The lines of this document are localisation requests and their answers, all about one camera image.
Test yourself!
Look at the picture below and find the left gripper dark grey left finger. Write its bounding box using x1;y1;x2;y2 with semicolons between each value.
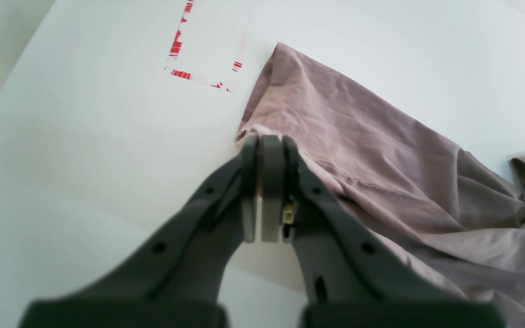
20;135;259;328

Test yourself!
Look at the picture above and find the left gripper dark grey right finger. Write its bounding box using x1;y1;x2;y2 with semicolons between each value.
261;135;505;328

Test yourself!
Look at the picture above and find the mauve t-shirt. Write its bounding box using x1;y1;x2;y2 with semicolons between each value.
236;43;525;328

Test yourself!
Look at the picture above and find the red tape rectangle marking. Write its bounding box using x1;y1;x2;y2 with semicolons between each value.
165;0;250;92

